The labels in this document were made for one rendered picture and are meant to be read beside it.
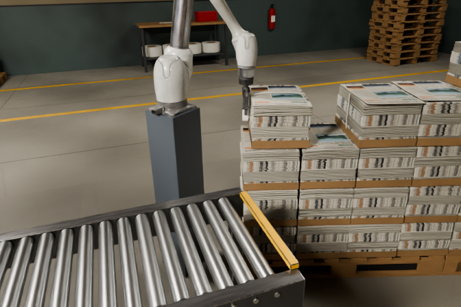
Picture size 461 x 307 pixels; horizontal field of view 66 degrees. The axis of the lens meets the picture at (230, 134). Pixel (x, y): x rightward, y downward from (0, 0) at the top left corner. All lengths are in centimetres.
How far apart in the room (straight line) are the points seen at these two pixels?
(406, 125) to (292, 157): 57
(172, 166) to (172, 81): 44
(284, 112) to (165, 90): 58
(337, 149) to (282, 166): 28
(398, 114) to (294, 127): 50
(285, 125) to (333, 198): 49
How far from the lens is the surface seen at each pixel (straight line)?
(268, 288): 110
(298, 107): 173
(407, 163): 203
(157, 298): 110
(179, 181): 190
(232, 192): 149
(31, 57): 825
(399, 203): 213
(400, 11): 802
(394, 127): 191
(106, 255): 127
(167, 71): 176
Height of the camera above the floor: 159
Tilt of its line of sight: 23 degrees down
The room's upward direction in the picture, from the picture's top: 1 degrees counter-clockwise
